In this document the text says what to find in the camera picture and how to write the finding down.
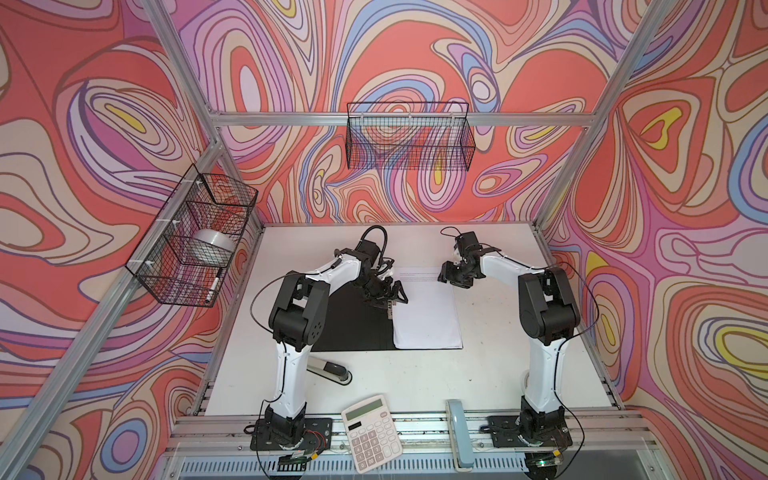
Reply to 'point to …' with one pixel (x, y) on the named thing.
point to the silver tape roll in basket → (209, 246)
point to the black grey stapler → (331, 371)
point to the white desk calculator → (372, 433)
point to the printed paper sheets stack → (430, 318)
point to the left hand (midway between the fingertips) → (400, 301)
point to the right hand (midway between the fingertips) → (448, 284)
